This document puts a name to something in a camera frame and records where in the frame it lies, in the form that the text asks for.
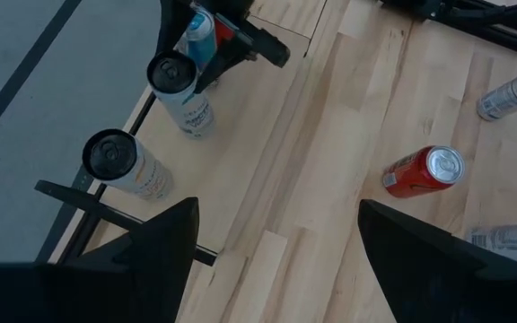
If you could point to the wooden shelf black frame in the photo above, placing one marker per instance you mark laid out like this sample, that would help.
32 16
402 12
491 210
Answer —
231 134

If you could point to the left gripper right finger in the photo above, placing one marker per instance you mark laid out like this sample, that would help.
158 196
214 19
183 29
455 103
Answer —
420 278

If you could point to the blue silver Red Bull can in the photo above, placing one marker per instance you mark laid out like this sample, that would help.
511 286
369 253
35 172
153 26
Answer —
510 94
201 38

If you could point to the Celsius Arctic Vibe can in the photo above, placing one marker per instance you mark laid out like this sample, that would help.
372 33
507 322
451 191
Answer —
186 107

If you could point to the red Coca-Cola can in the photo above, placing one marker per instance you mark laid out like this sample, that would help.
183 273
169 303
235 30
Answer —
223 32
415 172

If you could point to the black table frame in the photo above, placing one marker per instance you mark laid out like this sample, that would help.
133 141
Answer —
447 13

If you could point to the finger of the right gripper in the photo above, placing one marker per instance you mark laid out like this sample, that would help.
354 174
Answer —
173 22
267 47

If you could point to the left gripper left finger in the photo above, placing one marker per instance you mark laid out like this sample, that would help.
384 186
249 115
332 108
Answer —
151 278

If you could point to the Celsius Tropical Vibe can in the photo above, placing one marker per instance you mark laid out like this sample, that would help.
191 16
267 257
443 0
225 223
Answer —
110 154
510 242

